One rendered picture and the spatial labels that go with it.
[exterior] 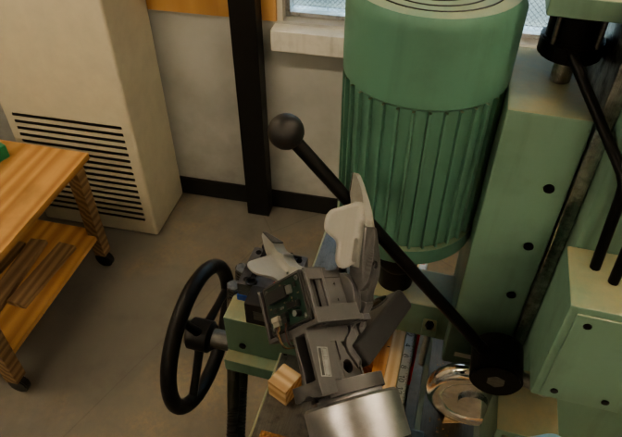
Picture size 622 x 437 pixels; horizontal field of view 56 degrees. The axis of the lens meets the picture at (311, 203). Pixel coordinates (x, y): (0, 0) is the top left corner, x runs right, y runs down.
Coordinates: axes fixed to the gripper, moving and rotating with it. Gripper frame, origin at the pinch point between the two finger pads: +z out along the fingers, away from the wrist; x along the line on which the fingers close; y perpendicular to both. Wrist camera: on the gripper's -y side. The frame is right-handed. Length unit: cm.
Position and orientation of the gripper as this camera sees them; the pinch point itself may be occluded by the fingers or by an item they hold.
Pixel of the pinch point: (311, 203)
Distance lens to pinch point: 62.7
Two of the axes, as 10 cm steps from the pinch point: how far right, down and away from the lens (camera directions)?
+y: -7.2, -0.7, -6.9
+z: -2.5, -9.0, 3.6
